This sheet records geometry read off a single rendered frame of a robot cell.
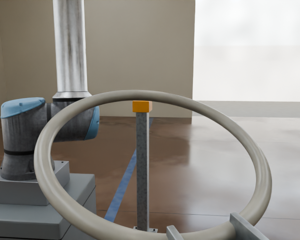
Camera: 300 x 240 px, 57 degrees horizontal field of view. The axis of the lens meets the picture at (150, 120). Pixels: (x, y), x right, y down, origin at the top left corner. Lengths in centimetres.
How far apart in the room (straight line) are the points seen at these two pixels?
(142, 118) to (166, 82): 495
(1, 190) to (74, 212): 69
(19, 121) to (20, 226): 34
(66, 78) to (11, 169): 37
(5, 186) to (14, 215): 12
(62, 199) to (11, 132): 62
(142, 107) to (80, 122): 94
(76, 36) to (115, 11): 603
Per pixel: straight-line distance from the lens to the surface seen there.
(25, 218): 102
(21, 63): 787
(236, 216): 48
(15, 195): 111
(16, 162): 108
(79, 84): 106
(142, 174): 208
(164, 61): 686
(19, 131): 105
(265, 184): 58
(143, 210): 221
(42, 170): 52
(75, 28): 108
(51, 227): 98
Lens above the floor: 134
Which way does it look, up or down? 12 degrees down
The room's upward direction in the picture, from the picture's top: straight up
